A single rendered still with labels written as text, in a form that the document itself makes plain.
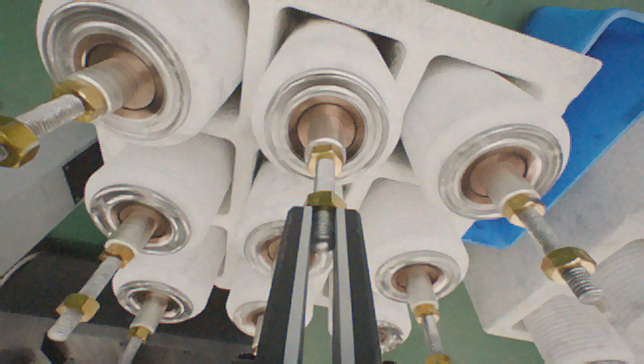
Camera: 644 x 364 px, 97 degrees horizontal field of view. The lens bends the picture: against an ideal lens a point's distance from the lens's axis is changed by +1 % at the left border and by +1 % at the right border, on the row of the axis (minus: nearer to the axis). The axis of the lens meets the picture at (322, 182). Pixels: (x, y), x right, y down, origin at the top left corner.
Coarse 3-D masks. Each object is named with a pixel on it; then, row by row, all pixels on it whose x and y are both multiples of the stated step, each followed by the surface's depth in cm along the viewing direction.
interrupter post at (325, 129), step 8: (320, 120) 16; (328, 120) 16; (336, 120) 17; (312, 128) 16; (320, 128) 15; (328, 128) 15; (336, 128) 16; (312, 136) 15; (320, 136) 15; (328, 136) 15; (336, 136) 15; (344, 136) 16; (312, 144) 15; (320, 144) 15; (336, 144) 15; (344, 144) 15; (344, 152) 15; (344, 160) 15
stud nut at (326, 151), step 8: (328, 144) 14; (312, 152) 14; (320, 152) 14; (328, 152) 14; (336, 152) 14; (312, 160) 14; (336, 160) 14; (312, 168) 14; (336, 168) 14; (336, 176) 15
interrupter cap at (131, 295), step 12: (120, 288) 28; (132, 288) 28; (144, 288) 28; (156, 288) 28; (168, 288) 28; (120, 300) 29; (132, 300) 29; (144, 300) 30; (168, 300) 30; (180, 300) 29; (132, 312) 31; (168, 312) 31; (180, 312) 30; (192, 312) 30
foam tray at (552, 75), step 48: (288, 0) 19; (336, 0) 19; (384, 0) 19; (384, 48) 29; (432, 48) 21; (480, 48) 21; (528, 48) 21; (240, 96) 30; (576, 96) 23; (240, 144) 26; (240, 192) 30
